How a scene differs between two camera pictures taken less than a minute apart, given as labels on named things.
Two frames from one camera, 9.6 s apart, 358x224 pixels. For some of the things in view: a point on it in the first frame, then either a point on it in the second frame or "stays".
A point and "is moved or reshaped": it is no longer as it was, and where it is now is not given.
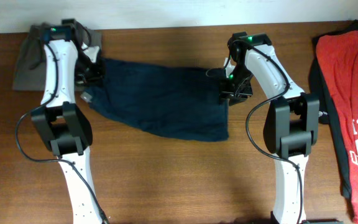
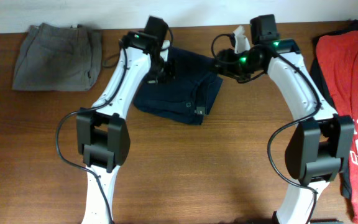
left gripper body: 87,72 to 161,70
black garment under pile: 325,100 stays
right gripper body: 237,84 to 240,65
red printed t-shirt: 350,70 stays
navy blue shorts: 173,101 is moved or reshaped
